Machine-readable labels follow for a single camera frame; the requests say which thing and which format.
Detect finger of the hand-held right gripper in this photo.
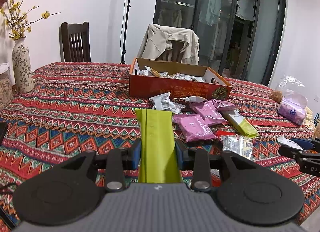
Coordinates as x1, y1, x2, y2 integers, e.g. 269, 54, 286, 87
278, 145, 307, 160
291, 137, 320, 150

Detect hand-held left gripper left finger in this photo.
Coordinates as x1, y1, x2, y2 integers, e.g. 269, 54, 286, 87
60, 139, 142, 193

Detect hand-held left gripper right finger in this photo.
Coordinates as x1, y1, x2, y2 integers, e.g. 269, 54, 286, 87
175, 140, 253, 193

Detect small white snack packet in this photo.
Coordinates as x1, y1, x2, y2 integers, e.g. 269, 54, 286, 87
277, 136, 293, 147

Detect long green snack packet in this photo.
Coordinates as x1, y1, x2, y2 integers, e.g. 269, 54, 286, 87
135, 109, 182, 184

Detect pink snack packet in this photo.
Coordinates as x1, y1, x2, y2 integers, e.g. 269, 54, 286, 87
212, 99, 239, 111
189, 101, 228, 126
172, 114, 218, 143

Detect white and green snack packet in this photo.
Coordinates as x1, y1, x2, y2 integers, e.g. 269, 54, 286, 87
221, 110, 259, 137

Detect red cardboard box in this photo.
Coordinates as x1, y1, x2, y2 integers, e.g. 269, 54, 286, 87
129, 58, 232, 102

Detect yellow package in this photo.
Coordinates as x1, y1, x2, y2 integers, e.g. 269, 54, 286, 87
304, 107, 316, 130

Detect purple tissue pack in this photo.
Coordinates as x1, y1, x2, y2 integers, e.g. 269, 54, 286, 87
277, 97, 307, 126

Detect flat red snack packet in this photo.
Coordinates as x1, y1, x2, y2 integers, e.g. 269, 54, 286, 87
216, 130, 240, 142

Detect large silver snack packet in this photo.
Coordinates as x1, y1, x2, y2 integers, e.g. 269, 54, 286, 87
222, 135, 253, 160

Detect white and brown snack packet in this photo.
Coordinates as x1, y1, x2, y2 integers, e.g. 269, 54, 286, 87
175, 95, 209, 105

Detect clear plastic bag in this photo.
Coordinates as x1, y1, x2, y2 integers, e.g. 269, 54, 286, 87
271, 75, 308, 103

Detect patterned red tablecloth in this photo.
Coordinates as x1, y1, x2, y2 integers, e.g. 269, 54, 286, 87
0, 62, 320, 225

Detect wooden chair under jacket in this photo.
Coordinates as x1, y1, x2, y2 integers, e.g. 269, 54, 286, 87
160, 40, 187, 62

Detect beige jacket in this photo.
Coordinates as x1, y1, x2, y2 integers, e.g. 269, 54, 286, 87
137, 24, 200, 66

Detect dark wooden chair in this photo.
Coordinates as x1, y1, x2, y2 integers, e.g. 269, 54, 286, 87
59, 22, 91, 63

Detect sliding glass door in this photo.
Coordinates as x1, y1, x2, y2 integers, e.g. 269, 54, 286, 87
152, 0, 287, 87

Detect black smartphone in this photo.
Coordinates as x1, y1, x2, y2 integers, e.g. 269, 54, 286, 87
0, 122, 8, 145

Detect floor lamp on stand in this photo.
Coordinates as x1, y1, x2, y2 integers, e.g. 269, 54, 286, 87
120, 0, 135, 65

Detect small floral ceramic vase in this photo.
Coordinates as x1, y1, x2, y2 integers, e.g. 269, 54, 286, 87
12, 38, 34, 93

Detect glass storage jar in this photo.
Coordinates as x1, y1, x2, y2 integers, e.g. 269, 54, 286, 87
0, 63, 13, 110

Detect yellow flower branches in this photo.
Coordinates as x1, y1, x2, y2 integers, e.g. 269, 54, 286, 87
0, 0, 60, 41

